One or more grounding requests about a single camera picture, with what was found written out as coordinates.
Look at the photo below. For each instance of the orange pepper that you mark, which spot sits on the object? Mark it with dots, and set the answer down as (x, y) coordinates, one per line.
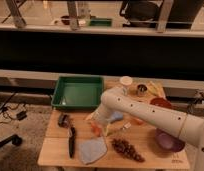
(95, 129)

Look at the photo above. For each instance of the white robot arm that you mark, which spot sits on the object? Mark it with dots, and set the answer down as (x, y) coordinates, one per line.
(183, 126)

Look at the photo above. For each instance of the red bowl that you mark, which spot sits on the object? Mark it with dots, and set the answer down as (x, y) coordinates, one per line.
(161, 102)

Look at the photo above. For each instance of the purple bowl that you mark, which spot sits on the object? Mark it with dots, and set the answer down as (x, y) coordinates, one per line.
(168, 142)

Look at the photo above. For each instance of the green plastic tray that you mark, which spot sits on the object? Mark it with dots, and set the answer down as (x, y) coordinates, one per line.
(77, 92)

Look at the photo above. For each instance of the white round lid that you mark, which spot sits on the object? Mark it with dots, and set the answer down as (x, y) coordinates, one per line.
(126, 80)

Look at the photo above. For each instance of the blue sponge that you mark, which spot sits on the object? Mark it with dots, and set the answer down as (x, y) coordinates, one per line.
(116, 116)

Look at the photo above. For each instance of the small metal cup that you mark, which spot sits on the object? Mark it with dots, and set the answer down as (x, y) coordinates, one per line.
(141, 90)

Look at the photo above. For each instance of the orange round fruit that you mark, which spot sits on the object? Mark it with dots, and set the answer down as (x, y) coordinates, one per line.
(138, 121)

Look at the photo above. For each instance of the dark small toy object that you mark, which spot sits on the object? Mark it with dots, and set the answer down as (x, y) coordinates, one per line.
(64, 121)

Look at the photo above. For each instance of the yellow corn cob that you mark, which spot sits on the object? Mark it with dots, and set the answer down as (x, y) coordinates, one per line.
(153, 88)

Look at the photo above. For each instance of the bunch of dark grapes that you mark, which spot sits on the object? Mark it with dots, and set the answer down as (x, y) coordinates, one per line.
(127, 150)

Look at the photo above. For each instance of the grey blue cloth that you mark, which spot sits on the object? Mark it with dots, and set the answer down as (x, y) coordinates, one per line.
(92, 150)

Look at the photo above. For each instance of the black power adapter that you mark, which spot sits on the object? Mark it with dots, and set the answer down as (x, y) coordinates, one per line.
(21, 115)

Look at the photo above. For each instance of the black chair base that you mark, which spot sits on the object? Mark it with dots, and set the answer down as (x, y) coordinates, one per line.
(14, 139)

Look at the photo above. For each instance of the black handled knife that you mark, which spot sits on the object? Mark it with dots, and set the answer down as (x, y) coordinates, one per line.
(71, 141)

